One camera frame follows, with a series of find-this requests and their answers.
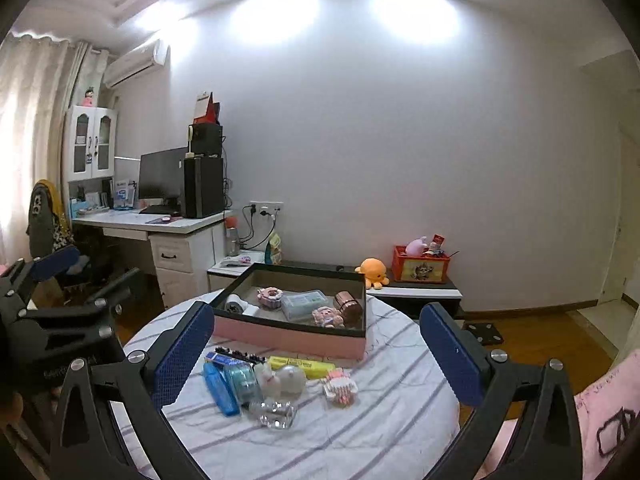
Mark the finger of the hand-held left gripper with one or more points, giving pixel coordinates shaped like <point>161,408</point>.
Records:
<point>120,285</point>
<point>52,262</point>

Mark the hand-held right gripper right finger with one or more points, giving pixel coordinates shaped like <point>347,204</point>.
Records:
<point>450,355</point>

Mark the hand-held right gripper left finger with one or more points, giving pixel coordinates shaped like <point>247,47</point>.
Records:
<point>182,355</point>

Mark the black comb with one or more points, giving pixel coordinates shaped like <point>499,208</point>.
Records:
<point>235,356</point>

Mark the blue toothbrush case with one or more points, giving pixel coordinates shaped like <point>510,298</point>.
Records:
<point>222,390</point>

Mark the white round plug adapter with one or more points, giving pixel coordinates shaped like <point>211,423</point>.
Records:
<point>234,304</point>

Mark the white bear figurine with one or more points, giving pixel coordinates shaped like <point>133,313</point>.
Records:
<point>265,375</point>

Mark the clear glass bottle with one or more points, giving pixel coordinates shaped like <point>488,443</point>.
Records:
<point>272,412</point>

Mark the rose gold jar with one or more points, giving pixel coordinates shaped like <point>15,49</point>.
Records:
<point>347,305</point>

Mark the yellow highlighter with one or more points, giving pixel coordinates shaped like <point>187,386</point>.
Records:
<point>300,366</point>

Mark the pink storage box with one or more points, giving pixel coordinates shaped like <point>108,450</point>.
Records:
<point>300,342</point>

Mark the small doll figure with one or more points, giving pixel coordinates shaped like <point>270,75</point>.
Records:
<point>327,316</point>

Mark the clear plastic case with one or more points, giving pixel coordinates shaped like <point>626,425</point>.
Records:
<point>302,305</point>

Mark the black floor scale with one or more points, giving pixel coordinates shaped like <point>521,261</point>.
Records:
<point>482,332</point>

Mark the chair with draped clothes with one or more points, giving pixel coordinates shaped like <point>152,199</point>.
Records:
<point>42,220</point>

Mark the white desk with drawers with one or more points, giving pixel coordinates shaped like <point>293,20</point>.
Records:
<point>175,255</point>

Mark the black and white low cabinet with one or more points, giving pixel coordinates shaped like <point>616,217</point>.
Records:
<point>425,292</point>

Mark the black keyboard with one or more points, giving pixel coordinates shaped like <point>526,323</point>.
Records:
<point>157,209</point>

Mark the blue box on desk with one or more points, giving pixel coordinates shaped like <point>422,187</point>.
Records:
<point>124,195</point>

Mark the red printed storage box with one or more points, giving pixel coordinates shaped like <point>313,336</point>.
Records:
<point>420,270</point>

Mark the white glass-door cabinet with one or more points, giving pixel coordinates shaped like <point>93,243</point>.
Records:
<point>71,160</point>

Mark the white booklet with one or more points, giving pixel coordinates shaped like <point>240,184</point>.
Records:
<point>235,261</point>

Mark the pink plush toy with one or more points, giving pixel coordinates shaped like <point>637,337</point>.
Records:
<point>416,247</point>

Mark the orange octopus plush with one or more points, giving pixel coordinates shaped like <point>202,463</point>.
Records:
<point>372,270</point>

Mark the black computer monitor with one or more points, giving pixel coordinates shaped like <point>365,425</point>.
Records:
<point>162,175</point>

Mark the orange-capped bottle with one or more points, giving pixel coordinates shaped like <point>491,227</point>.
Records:
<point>231,240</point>

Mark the black computer tower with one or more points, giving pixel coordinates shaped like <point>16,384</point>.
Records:
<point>202,187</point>

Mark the green snack bag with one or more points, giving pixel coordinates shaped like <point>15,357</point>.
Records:
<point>274,250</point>

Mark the pink bedding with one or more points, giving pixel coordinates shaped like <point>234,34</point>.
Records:
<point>590,410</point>

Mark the beige curtain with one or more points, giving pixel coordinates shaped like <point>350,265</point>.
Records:
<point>30,110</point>

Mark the black speaker box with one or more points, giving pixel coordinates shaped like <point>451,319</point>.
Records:
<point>206,140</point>

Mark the pink doll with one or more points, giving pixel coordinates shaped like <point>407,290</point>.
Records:
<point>90,97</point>

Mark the red and white boxes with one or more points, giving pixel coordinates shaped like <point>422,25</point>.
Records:
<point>207,117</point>

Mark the white air conditioner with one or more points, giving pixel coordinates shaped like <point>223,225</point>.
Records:
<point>132,62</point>

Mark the white wall outlet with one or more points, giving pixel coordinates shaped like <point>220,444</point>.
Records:
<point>267,206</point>

